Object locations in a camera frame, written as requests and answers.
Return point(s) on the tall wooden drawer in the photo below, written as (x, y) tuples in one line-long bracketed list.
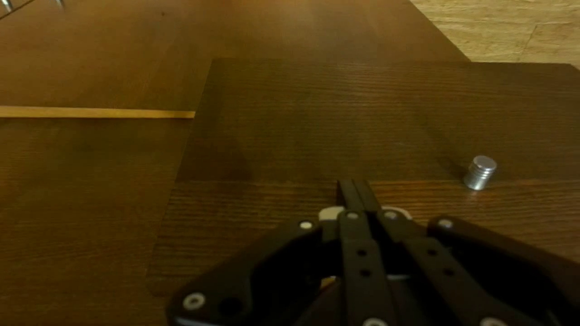
[(332, 120)]

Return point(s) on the dark wooden bookshelf cabinet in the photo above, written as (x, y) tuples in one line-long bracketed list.
[(91, 55)]

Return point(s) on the silver knob of tall drawer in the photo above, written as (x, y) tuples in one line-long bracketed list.
[(480, 172)]

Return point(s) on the small silver drawer knob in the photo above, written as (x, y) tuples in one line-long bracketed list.
[(6, 4)]

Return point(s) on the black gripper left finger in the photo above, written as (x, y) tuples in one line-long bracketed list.
[(283, 272)]

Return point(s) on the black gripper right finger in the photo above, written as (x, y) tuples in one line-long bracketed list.
[(471, 272)]

